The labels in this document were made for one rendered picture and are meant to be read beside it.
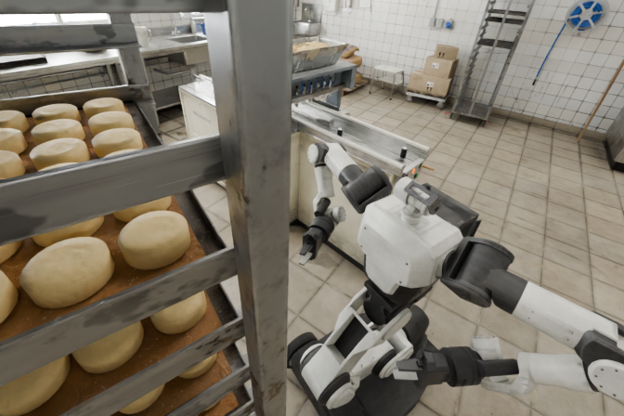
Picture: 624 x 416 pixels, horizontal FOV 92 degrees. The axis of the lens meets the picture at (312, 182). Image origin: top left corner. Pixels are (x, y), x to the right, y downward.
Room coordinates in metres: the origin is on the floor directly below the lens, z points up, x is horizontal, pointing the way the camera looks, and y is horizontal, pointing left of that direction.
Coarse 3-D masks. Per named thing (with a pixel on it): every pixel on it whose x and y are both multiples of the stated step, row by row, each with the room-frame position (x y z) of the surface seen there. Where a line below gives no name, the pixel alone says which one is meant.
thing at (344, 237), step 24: (312, 144) 1.72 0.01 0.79; (360, 144) 1.66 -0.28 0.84; (384, 144) 1.69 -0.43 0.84; (312, 168) 1.71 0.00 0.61; (360, 168) 1.47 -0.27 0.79; (312, 192) 1.70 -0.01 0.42; (336, 192) 1.56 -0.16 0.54; (312, 216) 1.69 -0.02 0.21; (360, 216) 1.43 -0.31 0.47; (336, 240) 1.53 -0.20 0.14; (360, 264) 1.42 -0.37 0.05
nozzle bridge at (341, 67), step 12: (300, 72) 1.89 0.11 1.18; (312, 72) 1.90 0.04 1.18; (324, 72) 1.94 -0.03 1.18; (336, 72) 2.16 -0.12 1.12; (348, 72) 2.17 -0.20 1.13; (300, 84) 1.90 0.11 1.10; (336, 84) 2.13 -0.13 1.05; (348, 84) 2.16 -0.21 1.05; (300, 96) 1.85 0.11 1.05; (312, 96) 1.91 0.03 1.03; (336, 96) 2.24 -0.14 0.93
